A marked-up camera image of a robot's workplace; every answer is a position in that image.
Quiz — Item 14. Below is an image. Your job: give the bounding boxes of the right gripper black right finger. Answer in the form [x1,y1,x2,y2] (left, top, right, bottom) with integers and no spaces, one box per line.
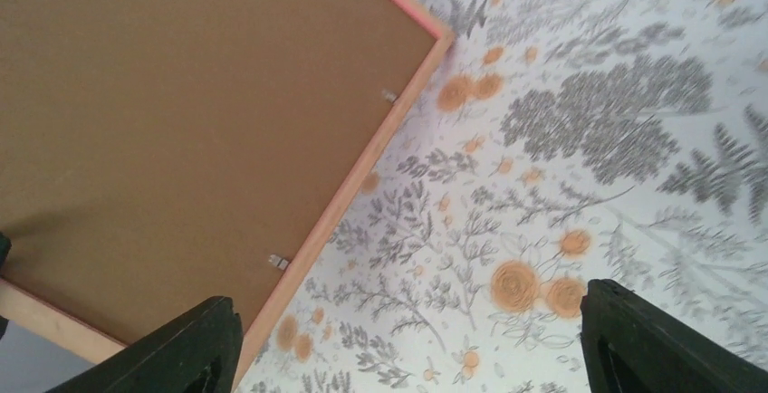
[580,279,767,392]

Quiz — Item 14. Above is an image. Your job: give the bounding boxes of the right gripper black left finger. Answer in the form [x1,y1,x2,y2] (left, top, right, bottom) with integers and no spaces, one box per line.
[51,296,244,393]

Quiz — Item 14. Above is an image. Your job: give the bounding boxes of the pink wooden photo frame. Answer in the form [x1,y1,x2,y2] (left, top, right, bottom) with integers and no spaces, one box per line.
[1,0,454,382]

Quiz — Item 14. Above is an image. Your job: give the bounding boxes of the floral patterned table mat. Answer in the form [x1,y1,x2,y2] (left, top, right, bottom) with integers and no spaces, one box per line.
[239,0,767,392]

